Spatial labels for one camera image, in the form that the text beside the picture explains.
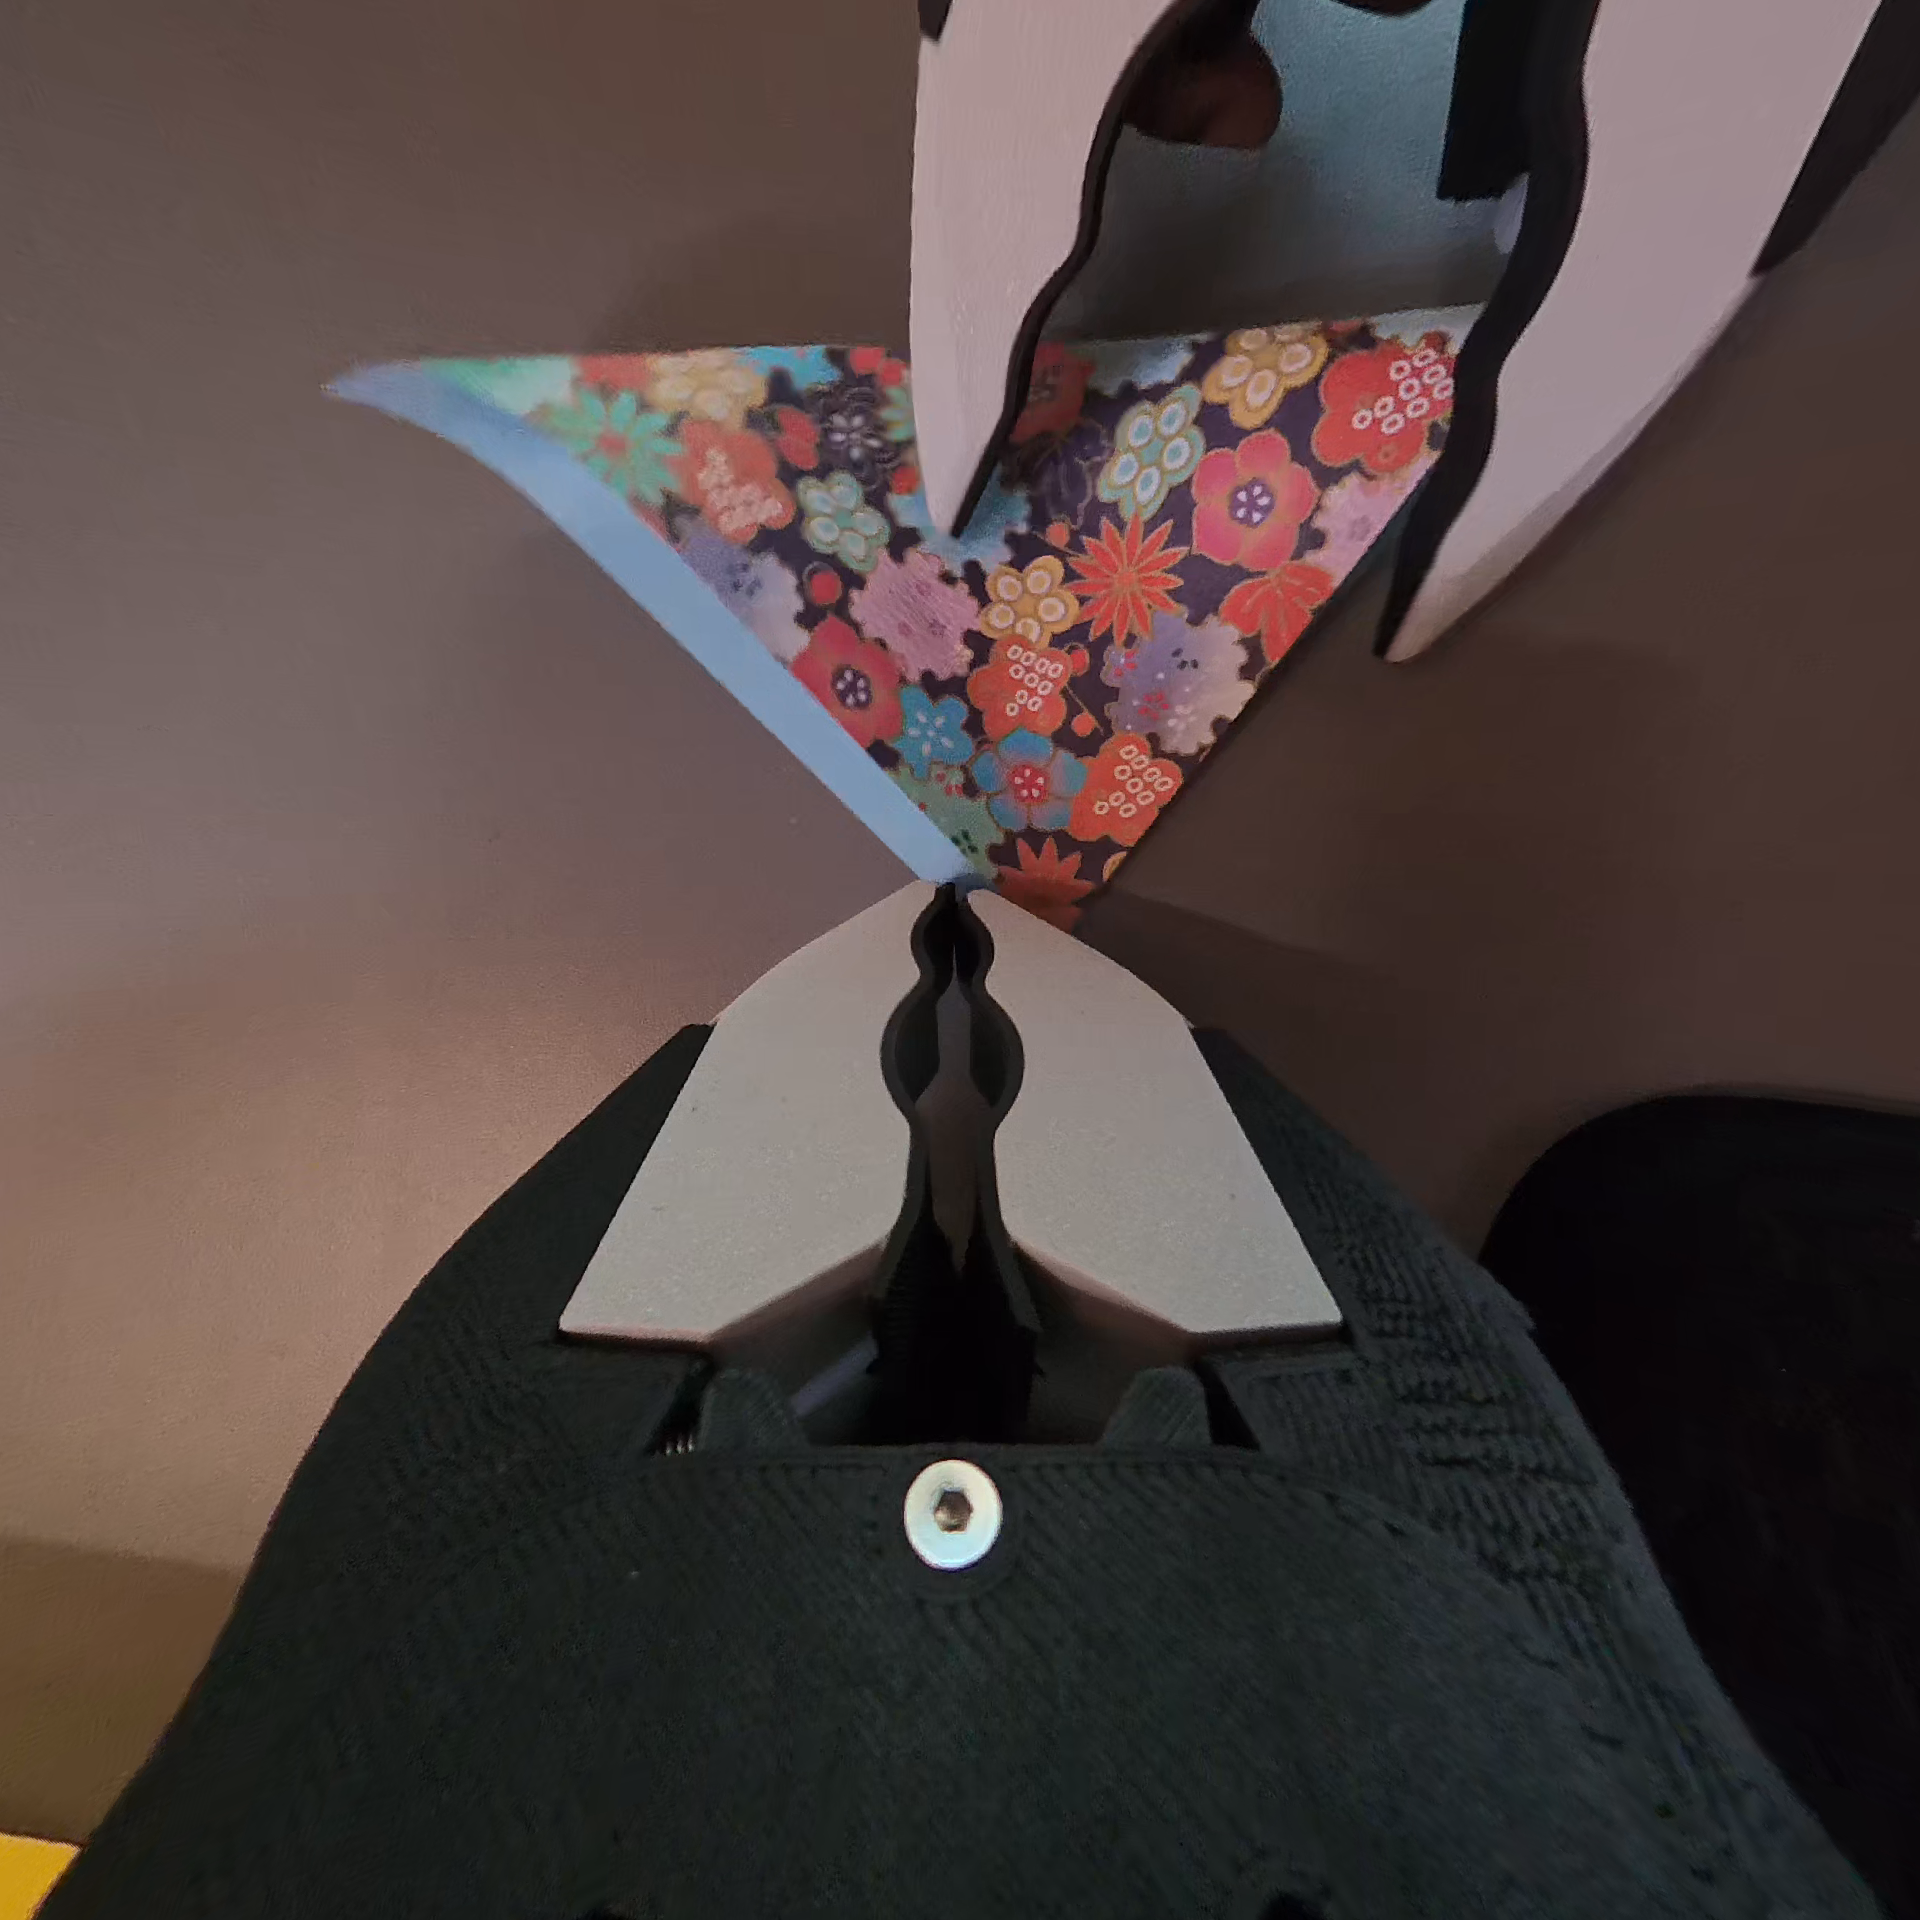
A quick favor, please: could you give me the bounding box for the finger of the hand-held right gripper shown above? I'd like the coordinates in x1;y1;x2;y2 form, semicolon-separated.
915;0;1265;558
1374;0;1890;662

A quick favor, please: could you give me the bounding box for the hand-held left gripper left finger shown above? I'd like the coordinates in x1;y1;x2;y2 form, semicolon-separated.
562;887;961;1347

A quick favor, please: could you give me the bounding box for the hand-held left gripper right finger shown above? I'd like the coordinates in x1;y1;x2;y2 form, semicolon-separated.
954;887;1350;1347

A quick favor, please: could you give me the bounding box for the dark flower origami paper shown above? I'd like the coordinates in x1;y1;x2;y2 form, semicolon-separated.
328;315;1491;927

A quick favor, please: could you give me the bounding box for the person's right hand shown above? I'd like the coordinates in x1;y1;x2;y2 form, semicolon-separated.
1153;31;1289;159

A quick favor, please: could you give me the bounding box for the black rounded pad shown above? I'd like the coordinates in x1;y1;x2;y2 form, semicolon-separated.
1476;1093;1920;1920

